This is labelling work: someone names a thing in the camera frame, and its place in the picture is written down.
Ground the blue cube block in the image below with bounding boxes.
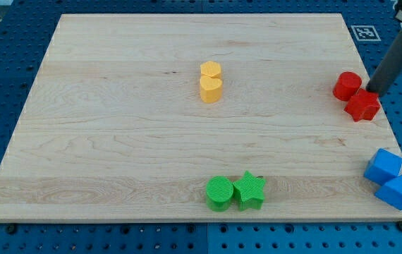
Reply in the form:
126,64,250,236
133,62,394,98
363,148,402,185

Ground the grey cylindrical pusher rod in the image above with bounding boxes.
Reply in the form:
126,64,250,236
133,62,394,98
365,30,402,97

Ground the yellow heart block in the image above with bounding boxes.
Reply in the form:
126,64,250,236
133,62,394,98
200,75,223,103

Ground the wooden board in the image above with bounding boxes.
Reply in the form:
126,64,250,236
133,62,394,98
0,13,402,224

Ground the yellow hexagon block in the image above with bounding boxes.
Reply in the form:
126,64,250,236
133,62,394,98
200,61,222,79

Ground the green cylinder block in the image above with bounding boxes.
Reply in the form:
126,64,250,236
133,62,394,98
205,176,233,212

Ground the red star block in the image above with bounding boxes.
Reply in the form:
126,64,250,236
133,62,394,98
344,88,381,122

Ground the green star block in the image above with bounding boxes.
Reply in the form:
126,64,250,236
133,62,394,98
233,171,266,211

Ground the red cylinder block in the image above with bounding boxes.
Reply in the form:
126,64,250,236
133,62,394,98
333,71,362,101

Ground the blue triangle block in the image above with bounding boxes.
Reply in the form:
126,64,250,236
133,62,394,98
374,174,402,210

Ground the white fiducial marker tag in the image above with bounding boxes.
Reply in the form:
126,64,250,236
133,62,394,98
351,25,381,42

